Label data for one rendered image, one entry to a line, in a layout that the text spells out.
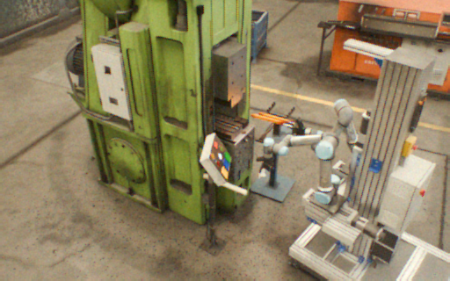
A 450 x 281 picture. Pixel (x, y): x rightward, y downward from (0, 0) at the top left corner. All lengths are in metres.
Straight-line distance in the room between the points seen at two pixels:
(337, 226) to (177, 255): 1.53
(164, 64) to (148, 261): 1.81
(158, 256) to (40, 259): 1.11
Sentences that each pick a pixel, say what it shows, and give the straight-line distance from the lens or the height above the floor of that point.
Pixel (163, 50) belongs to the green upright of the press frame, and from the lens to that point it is 3.41.
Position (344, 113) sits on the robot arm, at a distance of 3.37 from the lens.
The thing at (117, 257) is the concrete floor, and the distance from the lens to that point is 4.10.
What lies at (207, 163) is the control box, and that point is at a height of 1.14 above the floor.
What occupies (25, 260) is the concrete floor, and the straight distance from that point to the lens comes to 4.38.
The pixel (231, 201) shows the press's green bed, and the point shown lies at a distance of 4.20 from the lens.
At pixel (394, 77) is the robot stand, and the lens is 2.83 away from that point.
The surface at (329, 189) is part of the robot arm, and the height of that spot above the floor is 1.07.
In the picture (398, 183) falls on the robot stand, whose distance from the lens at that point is 3.13.
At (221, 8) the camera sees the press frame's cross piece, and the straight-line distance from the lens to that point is 3.36.
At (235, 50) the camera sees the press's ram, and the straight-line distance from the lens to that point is 3.42.
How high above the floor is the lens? 3.12
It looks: 35 degrees down
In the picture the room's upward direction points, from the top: 1 degrees counter-clockwise
